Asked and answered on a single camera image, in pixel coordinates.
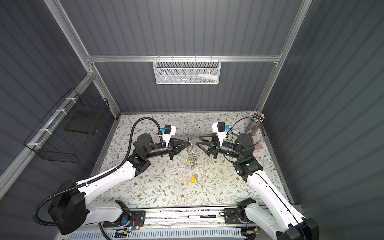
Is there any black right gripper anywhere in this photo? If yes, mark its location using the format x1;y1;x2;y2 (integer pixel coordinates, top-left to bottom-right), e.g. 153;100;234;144
196;133;242;161

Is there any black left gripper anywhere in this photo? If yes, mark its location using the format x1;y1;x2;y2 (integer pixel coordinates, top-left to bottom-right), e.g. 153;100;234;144
144;138;190;161

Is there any large metal keyring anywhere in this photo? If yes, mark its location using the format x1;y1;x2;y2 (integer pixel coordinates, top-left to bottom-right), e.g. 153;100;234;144
187;138;197;167

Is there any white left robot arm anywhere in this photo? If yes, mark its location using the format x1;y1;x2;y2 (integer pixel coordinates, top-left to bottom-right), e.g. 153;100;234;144
48;138;190;235

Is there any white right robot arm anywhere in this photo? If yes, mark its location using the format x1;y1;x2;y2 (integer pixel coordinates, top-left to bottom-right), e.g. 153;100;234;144
196;133;320;240

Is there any white blue stapler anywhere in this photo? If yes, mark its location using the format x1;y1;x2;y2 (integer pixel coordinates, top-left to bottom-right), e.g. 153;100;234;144
232;129;246;136

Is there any yellow tagged key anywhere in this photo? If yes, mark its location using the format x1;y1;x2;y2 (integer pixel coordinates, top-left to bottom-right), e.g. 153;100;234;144
190;174;199;184

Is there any pink calculator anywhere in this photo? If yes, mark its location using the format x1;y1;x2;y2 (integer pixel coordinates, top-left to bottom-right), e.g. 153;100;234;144
254;141;264;152

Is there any clear pencil cup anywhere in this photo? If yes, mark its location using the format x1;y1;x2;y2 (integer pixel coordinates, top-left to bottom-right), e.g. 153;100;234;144
245;111;265;136

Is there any white glue bottle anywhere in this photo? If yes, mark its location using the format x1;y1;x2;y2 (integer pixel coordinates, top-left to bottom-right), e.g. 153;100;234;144
198;74;219;82

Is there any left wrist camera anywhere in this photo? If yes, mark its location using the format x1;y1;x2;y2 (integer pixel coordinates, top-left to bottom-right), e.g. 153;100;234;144
159;125;177;148

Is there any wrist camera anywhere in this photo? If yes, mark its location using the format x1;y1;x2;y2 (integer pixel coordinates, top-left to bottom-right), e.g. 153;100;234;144
212;122;230;146
159;125;177;148

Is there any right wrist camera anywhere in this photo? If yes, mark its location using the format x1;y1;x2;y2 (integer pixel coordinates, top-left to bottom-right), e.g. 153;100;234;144
212;122;230;146

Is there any white wire mesh basket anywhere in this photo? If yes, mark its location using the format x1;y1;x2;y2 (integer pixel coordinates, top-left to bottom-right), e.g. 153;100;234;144
153;59;222;85

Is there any white slotted cable duct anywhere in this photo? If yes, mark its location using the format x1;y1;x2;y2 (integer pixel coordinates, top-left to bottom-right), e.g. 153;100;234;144
64;227;244;240

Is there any black wire basket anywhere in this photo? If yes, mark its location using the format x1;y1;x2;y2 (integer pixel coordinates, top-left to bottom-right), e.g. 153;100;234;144
24;91;110;163

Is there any left black corrugated cable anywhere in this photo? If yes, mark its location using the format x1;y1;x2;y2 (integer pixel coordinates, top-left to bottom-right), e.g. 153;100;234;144
32;116;166;227

